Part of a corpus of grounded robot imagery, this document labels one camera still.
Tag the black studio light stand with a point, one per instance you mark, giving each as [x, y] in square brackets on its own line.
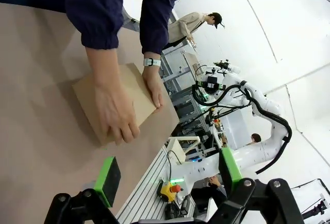
[309, 195]

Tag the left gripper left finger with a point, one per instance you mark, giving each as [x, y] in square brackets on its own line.
[108, 182]

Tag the seated person dark hair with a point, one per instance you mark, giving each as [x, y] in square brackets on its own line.
[255, 138]

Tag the crouching person dark clothes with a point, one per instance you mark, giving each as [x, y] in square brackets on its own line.
[206, 195]

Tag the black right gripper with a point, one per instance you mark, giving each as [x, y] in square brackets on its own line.
[212, 82]

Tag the yellow red emergency stop button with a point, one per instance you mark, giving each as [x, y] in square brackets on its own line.
[168, 191]

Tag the person left forearm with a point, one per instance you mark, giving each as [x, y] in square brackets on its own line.
[157, 23]

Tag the person right hand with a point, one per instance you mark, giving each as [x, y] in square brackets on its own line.
[116, 113]

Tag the white open frame box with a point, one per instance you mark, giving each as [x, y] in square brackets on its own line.
[178, 149]

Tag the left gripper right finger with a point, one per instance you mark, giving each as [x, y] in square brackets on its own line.
[232, 172]

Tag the aluminium profile table frame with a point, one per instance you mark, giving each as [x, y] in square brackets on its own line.
[144, 195]

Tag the person left hand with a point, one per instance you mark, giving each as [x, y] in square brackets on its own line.
[154, 85]

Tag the person black cap beige shirt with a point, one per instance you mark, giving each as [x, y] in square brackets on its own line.
[183, 25]

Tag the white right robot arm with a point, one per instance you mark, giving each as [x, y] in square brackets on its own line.
[257, 154]

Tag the brown cardboard box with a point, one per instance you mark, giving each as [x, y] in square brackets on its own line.
[129, 85]

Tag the grey metal equipment rack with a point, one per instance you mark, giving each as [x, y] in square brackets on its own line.
[180, 100]

